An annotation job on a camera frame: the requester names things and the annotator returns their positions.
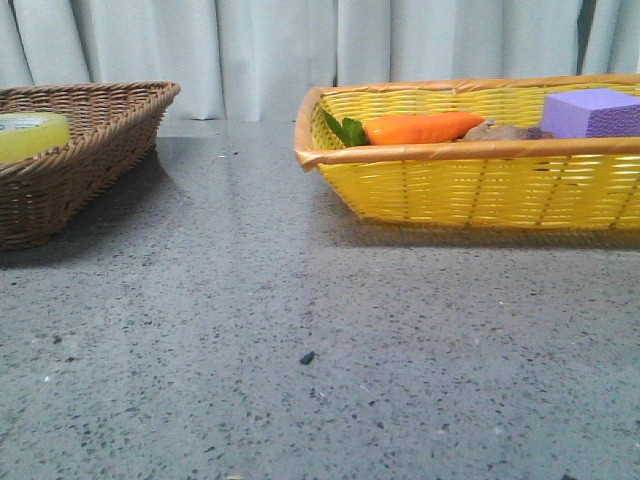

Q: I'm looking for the yellow packing tape roll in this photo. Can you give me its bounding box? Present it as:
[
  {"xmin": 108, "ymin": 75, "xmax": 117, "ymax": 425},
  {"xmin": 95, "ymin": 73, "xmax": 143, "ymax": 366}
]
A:
[{"xmin": 0, "ymin": 112, "xmax": 71, "ymax": 162}]

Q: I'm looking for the brown lumpy object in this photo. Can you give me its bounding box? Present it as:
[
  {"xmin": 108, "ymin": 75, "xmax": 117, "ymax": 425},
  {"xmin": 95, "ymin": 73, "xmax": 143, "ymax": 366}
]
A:
[{"xmin": 457, "ymin": 119, "xmax": 554, "ymax": 142}]

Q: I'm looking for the purple foam block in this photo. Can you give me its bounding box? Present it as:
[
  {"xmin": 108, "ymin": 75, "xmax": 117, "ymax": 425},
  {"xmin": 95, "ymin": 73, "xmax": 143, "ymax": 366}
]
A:
[{"xmin": 540, "ymin": 88, "xmax": 639, "ymax": 139}]

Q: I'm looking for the small black debris piece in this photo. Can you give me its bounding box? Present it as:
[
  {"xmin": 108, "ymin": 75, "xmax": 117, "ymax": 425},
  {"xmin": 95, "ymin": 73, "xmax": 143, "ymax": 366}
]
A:
[{"xmin": 299, "ymin": 351, "xmax": 315, "ymax": 365}]

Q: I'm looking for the white curtain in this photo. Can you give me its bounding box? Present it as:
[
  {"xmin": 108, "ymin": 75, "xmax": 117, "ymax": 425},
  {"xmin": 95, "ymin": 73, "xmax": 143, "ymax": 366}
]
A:
[{"xmin": 1, "ymin": 1, "xmax": 639, "ymax": 121}]

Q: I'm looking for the brown wicker basket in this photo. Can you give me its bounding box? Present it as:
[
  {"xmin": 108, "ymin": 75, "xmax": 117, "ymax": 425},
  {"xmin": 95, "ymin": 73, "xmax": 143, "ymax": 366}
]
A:
[{"xmin": 1, "ymin": 81, "xmax": 181, "ymax": 251}]

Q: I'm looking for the yellow woven basket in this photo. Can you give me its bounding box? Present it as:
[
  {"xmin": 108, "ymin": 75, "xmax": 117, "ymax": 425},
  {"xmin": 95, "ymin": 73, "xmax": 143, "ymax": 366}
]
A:
[{"xmin": 294, "ymin": 74, "xmax": 639, "ymax": 230}]

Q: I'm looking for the orange toy carrot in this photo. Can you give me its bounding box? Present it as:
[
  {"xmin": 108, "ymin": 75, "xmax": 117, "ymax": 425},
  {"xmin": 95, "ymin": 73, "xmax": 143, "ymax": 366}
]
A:
[{"xmin": 322, "ymin": 110, "xmax": 485, "ymax": 147}]

